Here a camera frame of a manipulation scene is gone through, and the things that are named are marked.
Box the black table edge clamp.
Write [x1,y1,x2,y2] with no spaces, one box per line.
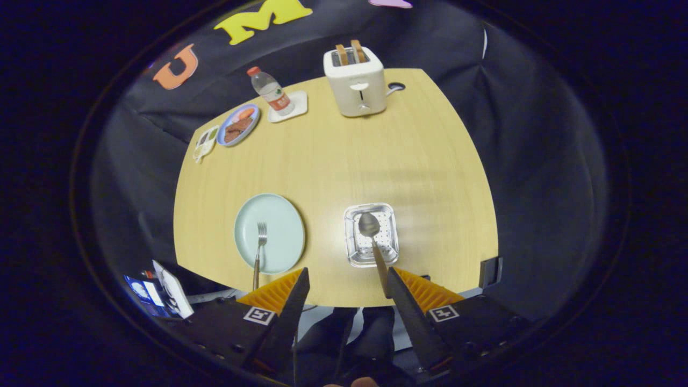
[479,256,504,289]

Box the square metal wire basket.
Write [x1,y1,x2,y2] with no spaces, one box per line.
[343,203,399,268]

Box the lit tablet screen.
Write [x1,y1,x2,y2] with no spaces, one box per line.
[124,275,173,318]

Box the cream white toaster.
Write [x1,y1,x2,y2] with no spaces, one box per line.
[323,46,388,118]

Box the clear water bottle red cap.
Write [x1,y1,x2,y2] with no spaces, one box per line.
[247,66,296,117]

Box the black backdrop cloth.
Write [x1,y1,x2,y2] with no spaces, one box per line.
[89,0,611,345]

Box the white square coaster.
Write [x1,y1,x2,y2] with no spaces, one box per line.
[267,90,309,124]

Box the brown meat slice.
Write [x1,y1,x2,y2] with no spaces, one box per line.
[224,117,254,144]

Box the white flat board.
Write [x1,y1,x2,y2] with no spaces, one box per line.
[153,260,195,319]

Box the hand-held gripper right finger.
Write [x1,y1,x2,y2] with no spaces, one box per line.
[386,267,531,375]

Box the white divided sauce dish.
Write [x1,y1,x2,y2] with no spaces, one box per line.
[193,125,220,164]

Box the blue food plate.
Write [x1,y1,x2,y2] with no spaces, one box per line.
[217,104,261,147]

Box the wooden handled metal spoon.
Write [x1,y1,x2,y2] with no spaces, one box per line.
[358,212,391,299]

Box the pale green plate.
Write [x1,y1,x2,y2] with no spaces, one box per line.
[234,193,306,275]

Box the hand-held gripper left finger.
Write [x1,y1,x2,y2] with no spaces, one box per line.
[172,268,311,377]

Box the wooden handled metal fork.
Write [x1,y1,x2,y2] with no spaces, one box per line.
[252,222,268,292]

